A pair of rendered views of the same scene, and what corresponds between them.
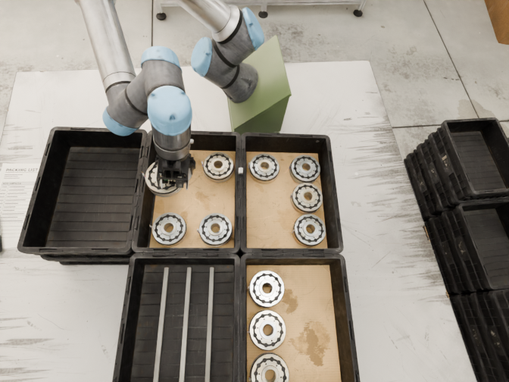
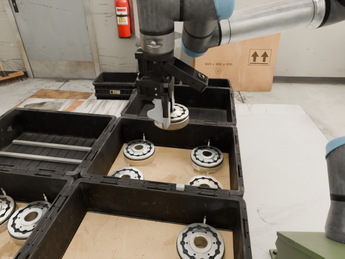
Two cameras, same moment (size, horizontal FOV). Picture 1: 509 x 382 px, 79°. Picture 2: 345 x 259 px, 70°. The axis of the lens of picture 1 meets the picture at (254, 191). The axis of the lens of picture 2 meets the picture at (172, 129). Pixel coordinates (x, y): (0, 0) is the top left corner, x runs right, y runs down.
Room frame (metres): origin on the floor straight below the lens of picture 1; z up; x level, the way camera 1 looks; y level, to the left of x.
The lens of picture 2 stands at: (0.54, -0.33, 1.35)
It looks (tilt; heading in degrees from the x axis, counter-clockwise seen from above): 33 degrees down; 110
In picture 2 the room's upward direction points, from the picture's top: straight up
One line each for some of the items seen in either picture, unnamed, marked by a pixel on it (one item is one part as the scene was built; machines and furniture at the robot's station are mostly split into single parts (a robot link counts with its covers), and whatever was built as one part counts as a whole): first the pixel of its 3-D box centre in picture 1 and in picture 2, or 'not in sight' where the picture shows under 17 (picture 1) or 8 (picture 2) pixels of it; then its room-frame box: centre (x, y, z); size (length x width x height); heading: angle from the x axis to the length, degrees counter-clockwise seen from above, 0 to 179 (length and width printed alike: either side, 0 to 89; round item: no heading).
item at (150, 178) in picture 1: (163, 176); (170, 111); (0.33, 0.25, 1.01); 0.10 x 0.10 x 0.01
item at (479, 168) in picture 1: (454, 173); not in sight; (0.92, -1.05, 0.37); 0.40 x 0.30 x 0.45; 16
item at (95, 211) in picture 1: (96, 192); (181, 114); (0.29, 0.49, 0.87); 0.40 x 0.30 x 0.11; 11
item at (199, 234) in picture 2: (264, 166); (200, 242); (0.49, -0.02, 0.86); 0.05 x 0.05 x 0.01
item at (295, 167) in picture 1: (305, 167); not in sight; (0.52, -0.16, 0.86); 0.10 x 0.10 x 0.01
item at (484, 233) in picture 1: (476, 248); not in sight; (0.54, -1.17, 0.31); 0.40 x 0.30 x 0.34; 17
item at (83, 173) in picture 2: (191, 188); (168, 150); (0.34, 0.19, 0.92); 0.40 x 0.30 x 0.02; 11
